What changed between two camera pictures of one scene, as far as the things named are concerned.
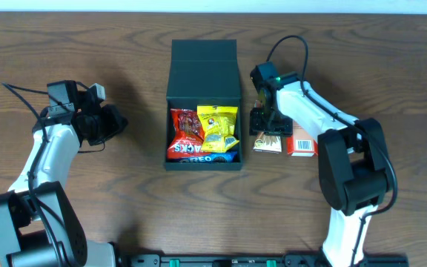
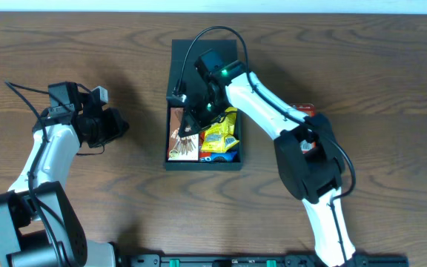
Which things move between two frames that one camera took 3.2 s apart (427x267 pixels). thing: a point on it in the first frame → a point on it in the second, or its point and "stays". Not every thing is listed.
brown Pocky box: [264, 143] → [181, 148]
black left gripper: [113, 121] stays
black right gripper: [270, 124] → [195, 121]
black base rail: [256, 260] stays
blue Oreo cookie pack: [198, 156] stays
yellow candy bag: [219, 122] stays
